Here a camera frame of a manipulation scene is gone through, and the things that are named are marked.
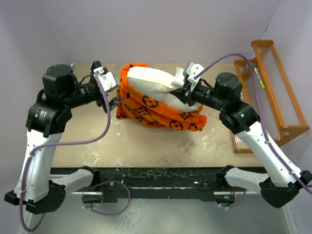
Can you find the orange wooden tiered rack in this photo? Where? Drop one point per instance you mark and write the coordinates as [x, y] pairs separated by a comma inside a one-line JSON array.
[[283, 117]]

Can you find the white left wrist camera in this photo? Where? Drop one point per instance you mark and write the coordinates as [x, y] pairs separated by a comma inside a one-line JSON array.
[[105, 79]]

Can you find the white pillow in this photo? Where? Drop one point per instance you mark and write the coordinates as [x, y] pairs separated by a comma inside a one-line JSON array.
[[158, 84]]

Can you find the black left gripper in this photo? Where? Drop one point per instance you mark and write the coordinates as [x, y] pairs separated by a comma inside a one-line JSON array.
[[100, 102]]

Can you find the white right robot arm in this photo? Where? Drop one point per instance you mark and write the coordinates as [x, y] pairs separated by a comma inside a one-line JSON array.
[[283, 180]]

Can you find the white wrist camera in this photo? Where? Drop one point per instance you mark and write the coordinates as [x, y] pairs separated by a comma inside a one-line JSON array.
[[105, 79], [190, 72]]

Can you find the orange patterned pillowcase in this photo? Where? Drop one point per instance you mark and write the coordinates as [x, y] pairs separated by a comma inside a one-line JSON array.
[[151, 113]]

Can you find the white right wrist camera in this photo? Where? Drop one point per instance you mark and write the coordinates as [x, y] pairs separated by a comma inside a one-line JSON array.
[[190, 72]]

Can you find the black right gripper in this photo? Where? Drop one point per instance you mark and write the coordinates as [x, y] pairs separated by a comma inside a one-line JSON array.
[[185, 94]]

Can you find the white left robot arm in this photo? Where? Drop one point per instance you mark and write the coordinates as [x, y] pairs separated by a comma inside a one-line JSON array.
[[35, 192]]

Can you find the aluminium frame rail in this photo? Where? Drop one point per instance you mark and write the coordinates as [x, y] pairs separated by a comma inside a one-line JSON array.
[[252, 215]]

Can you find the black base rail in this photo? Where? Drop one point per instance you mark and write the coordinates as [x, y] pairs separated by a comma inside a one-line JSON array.
[[160, 183]]

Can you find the green tipped white pen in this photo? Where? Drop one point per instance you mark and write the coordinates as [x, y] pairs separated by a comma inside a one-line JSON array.
[[256, 71]]

